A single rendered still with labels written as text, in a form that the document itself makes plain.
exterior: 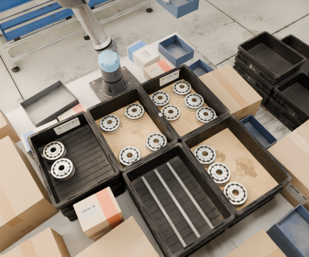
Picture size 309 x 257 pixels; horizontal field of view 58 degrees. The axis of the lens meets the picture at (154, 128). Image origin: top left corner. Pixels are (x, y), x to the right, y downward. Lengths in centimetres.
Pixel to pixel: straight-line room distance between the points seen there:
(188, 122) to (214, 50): 175
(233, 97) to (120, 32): 207
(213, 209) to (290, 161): 40
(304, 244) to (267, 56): 147
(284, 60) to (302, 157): 116
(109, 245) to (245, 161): 71
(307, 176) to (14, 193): 125
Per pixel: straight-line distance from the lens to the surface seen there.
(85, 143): 144
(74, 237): 142
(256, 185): 135
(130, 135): 142
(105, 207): 118
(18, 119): 185
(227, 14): 363
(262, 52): 242
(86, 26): 160
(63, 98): 176
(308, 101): 235
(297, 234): 140
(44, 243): 128
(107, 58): 159
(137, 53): 187
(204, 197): 128
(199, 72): 187
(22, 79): 314
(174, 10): 165
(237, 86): 161
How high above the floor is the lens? 203
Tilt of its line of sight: 57 degrees down
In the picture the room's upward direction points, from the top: 4 degrees counter-clockwise
